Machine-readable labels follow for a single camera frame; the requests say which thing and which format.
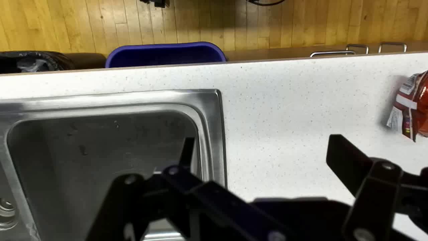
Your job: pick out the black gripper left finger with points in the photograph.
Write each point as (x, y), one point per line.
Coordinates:
(200, 202)

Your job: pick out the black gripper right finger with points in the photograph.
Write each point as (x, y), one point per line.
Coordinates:
(374, 188)

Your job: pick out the red doritos packet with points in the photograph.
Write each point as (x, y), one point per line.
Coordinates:
(416, 108)

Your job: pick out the stainless steel double sink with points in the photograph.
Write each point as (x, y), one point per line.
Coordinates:
(101, 143)

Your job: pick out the metal sink drain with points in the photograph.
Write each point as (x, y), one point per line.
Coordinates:
(5, 214)

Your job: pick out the blue plastic bin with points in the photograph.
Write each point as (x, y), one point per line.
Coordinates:
(164, 56)

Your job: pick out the black trash bag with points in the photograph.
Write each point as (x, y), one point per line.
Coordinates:
(40, 61)

